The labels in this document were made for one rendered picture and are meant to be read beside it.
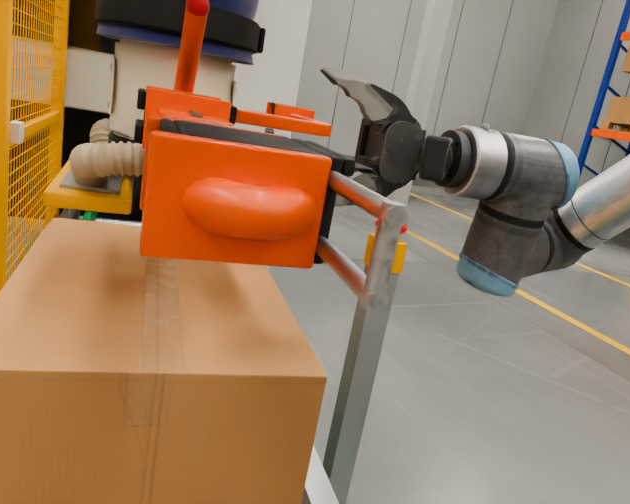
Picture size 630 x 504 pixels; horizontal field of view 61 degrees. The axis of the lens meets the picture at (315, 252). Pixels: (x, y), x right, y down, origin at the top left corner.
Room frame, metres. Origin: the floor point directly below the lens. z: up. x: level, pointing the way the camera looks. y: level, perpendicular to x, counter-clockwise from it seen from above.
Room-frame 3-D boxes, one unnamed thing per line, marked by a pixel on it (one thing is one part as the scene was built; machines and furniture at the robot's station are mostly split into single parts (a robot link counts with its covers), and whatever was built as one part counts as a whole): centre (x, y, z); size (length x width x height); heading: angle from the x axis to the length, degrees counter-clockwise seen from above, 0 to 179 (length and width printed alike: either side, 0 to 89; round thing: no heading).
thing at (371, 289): (0.32, 0.02, 1.21); 0.31 x 0.03 x 0.05; 20
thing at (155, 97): (0.59, 0.16, 1.21); 0.10 x 0.08 x 0.06; 110
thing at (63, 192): (0.79, 0.34, 1.11); 0.34 x 0.10 x 0.05; 20
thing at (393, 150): (0.69, -0.09, 1.22); 0.12 x 0.09 x 0.08; 110
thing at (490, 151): (0.71, -0.17, 1.22); 0.09 x 0.05 x 0.10; 20
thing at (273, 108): (1.19, 0.11, 1.22); 0.09 x 0.08 x 0.05; 110
